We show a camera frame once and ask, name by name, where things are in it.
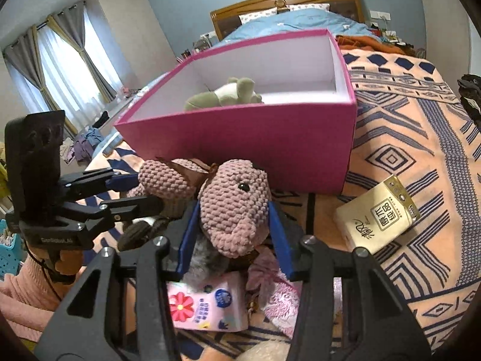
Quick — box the pink cardboard box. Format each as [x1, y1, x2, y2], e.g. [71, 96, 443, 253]
[114, 28, 357, 195]

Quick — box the blue plastic basket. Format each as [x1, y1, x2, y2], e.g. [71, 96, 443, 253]
[0, 218, 23, 279]

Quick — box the orange patterned blanket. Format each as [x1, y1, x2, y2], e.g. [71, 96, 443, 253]
[86, 47, 467, 361]

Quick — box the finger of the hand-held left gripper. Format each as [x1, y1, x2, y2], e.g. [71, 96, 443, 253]
[58, 168, 140, 201]
[62, 194, 165, 231]

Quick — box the person's left hand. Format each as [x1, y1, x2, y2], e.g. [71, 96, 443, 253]
[56, 250, 85, 277]

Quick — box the bedside clutter heap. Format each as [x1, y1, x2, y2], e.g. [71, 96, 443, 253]
[370, 23, 425, 57]

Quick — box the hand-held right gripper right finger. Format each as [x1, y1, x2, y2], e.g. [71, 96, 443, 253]
[268, 203, 433, 361]

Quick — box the grey curtain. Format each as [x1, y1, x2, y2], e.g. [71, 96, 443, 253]
[47, 3, 118, 102]
[3, 35, 51, 113]

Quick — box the floral pillow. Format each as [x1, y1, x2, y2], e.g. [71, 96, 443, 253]
[238, 8, 280, 25]
[287, 3, 330, 13]

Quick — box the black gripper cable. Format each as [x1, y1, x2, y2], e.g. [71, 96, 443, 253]
[28, 246, 64, 303]

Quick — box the yellow tissue pack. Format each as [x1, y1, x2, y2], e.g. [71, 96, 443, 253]
[334, 175, 421, 255]

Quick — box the green plush toy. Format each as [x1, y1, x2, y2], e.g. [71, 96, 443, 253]
[183, 77, 264, 111]

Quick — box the floral print tissue pack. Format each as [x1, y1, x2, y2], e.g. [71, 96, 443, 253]
[166, 271, 249, 333]

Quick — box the clothes pile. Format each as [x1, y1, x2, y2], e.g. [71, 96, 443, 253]
[62, 127, 113, 163]

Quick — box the brown plush bear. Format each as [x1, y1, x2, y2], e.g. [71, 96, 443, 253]
[117, 216, 170, 252]

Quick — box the pink crochet plush toy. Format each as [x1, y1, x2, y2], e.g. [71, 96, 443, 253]
[128, 158, 273, 259]

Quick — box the white fluffy plush toy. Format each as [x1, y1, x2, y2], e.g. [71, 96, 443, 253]
[233, 340, 294, 361]

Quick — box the person's left forearm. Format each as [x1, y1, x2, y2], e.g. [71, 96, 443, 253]
[0, 254, 81, 343]

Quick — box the black bag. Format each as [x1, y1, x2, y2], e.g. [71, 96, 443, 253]
[456, 74, 481, 125]

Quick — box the white sheer curtain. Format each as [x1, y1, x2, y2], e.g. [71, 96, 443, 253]
[32, 8, 124, 128]

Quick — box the grey fluffy plush toy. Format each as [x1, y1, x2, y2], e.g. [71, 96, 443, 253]
[184, 233, 231, 290]

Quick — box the plain orange blanket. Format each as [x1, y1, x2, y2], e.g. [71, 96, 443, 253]
[335, 35, 406, 55]

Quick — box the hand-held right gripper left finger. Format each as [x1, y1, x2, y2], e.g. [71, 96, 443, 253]
[35, 199, 201, 361]

